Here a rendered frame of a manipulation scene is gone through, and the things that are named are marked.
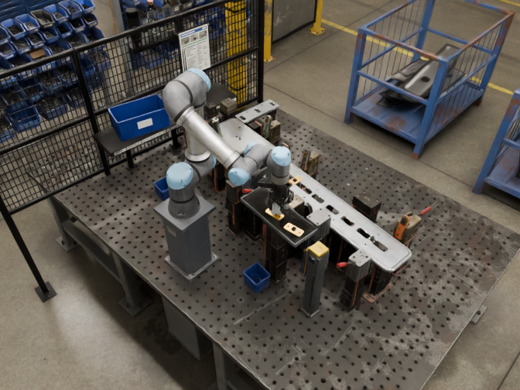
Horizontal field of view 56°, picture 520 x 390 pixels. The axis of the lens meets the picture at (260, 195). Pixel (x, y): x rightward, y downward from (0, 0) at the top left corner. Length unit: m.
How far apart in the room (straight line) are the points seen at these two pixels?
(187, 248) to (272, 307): 0.50
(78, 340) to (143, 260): 0.86
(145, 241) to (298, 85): 2.99
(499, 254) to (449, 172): 1.64
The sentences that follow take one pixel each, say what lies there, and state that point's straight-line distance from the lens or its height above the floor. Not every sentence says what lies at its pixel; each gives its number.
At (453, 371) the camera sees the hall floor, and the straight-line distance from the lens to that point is 3.29.
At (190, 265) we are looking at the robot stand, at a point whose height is 0.80.
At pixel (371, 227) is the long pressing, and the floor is 1.00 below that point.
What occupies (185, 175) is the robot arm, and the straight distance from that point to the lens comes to 2.17.
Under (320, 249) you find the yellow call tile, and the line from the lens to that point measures 2.09.
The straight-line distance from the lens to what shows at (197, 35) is 3.11.
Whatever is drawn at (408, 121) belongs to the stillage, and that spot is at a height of 0.16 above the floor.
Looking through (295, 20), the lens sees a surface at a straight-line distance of 5.94.
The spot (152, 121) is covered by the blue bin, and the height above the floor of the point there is 1.10.
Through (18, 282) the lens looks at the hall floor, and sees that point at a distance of 3.76.
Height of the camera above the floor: 2.76
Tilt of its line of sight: 44 degrees down
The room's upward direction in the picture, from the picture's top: 1 degrees clockwise
